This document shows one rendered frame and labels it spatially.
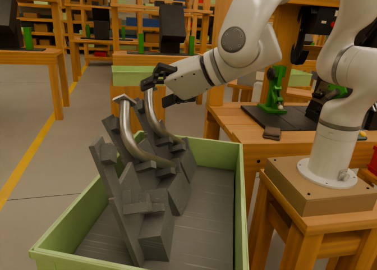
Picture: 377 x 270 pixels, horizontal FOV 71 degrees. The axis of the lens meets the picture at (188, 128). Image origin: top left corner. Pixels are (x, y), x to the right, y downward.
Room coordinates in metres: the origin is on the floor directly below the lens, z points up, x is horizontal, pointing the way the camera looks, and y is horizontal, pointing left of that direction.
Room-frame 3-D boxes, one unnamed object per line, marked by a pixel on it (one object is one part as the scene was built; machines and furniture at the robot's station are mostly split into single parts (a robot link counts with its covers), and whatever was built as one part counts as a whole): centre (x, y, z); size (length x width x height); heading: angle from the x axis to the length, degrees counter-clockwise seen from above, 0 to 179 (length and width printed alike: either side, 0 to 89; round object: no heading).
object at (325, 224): (0.80, -0.49, 0.83); 0.32 x 0.32 x 0.04; 12
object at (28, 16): (9.81, 4.61, 1.11); 3.01 x 0.54 x 2.23; 105
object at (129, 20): (8.13, 1.66, 1.12); 3.01 x 0.54 x 2.24; 105
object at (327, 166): (0.80, -0.48, 1.01); 0.19 x 0.19 x 0.18
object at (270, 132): (1.15, -0.40, 0.91); 0.10 x 0.08 x 0.03; 160
